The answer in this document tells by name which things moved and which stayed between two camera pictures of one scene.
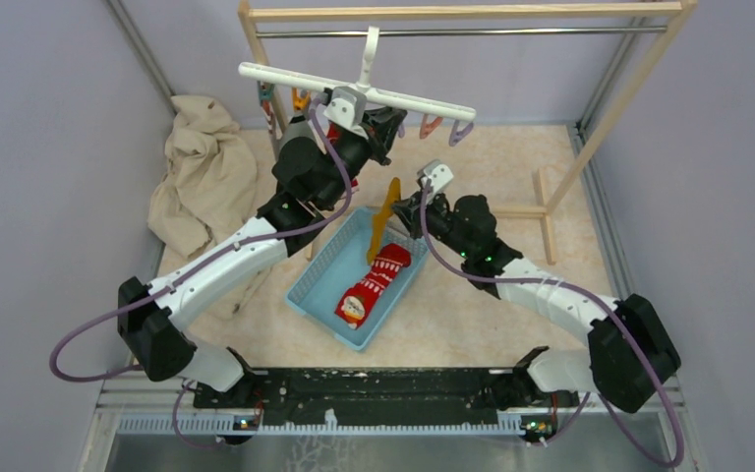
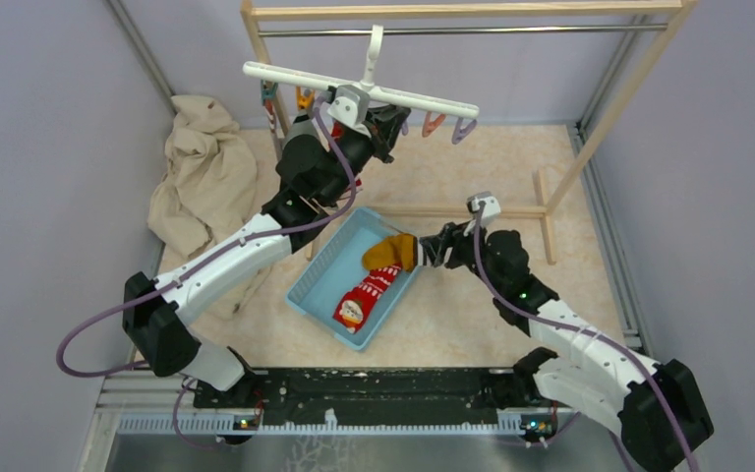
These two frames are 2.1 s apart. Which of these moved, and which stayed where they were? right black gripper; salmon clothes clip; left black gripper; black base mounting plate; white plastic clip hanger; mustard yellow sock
Moved: mustard yellow sock; right black gripper
Stayed: salmon clothes clip; left black gripper; black base mounting plate; white plastic clip hanger
